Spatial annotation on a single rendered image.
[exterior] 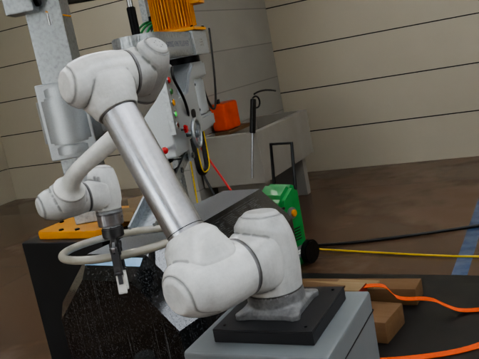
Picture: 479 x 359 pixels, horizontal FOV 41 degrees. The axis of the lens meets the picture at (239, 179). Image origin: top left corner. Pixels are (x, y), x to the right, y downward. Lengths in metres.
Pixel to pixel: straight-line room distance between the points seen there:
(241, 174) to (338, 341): 4.17
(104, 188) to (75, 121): 1.34
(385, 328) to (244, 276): 1.81
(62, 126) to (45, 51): 0.40
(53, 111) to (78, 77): 1.83
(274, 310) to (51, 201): 0.82
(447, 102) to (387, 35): 0.98
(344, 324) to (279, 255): 0.25
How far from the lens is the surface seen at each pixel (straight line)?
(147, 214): 2.87
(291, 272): 1.70
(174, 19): 3.59
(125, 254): 2.28
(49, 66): 3.59
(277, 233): 1.66
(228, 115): 6.10
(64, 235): 3.60
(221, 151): 5.76
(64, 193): 2.12
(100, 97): 1.70
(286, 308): 1.71
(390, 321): 3.37
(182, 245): 1.56
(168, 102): 2.91
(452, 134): 7.43
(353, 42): 7.52
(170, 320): 2.55
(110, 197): 2.21
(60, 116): 3.52
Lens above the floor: 1.52
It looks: 11 degrees down
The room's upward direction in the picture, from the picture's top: 11 degrees counter-clockwise
